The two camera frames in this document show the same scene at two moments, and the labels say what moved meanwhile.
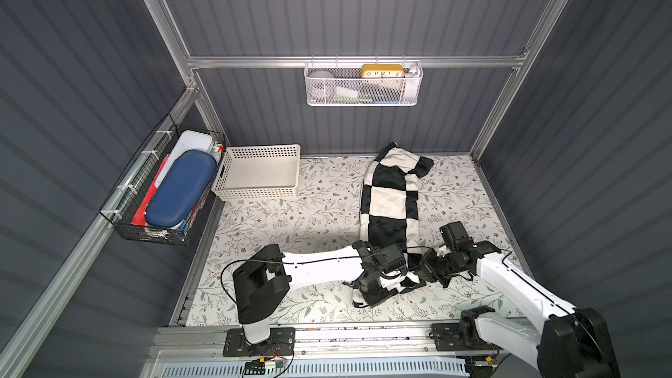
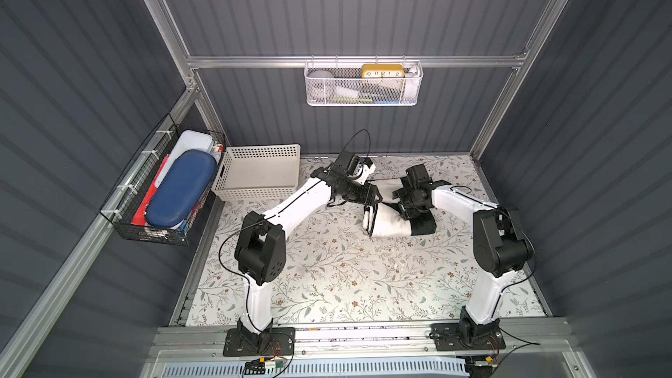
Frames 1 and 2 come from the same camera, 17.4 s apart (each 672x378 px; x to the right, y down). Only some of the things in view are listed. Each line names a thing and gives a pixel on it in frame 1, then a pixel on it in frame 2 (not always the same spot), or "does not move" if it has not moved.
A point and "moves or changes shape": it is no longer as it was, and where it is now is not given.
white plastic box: [188, 141] does not move
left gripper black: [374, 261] -> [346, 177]
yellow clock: [382, 71] does not move
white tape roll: [321, 85] does not move
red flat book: [140, 220] does not move
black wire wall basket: [164, 194] does not move
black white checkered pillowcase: [389, 210] moves or changes shape
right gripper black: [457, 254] -> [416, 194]
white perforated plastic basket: [258, 171] does not move
